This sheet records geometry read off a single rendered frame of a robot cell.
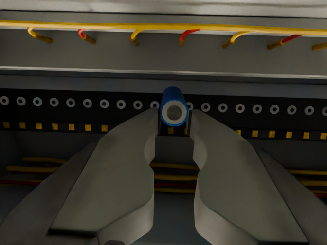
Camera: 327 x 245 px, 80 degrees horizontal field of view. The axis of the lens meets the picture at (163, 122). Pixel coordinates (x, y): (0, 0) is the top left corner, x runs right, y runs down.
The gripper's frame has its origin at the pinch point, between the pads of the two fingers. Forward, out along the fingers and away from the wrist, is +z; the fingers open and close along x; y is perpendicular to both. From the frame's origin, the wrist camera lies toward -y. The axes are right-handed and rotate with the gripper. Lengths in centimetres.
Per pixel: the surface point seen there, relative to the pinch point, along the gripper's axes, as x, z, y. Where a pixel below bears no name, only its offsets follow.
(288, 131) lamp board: 14.3, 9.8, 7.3
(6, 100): -20.2, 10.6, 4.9
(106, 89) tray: -7.8, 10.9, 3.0
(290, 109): 14.1, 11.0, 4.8
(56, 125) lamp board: -14.1, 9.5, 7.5
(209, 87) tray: 4.3, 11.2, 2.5
